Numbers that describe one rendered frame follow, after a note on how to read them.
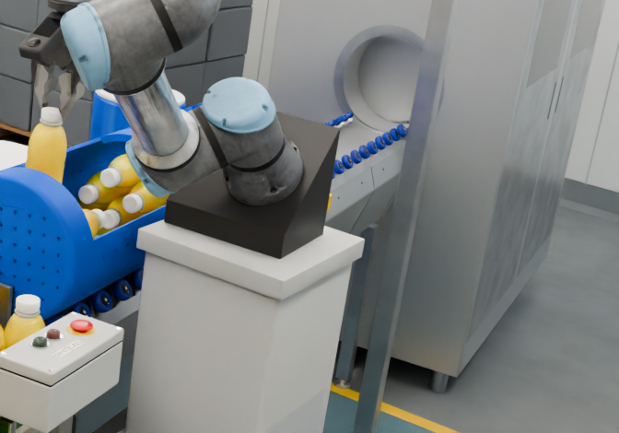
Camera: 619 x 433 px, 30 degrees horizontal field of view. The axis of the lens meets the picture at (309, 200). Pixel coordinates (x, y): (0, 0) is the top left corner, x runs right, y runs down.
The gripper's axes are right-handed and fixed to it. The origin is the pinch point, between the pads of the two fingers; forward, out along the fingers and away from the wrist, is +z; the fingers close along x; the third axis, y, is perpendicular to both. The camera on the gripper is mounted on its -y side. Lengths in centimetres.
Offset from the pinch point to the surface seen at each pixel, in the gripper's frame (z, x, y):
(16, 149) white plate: 31, 45, 54
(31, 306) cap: 23.8, -18.5, -29.1
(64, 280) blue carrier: 26.7, -13.0, -11.4
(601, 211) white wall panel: 133, -56, 488
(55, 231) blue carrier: 18.0, -10.4, -11.4
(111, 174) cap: 17.4, -1.1, 21.9
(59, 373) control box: 24, -35, -45
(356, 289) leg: 96, -8, 185
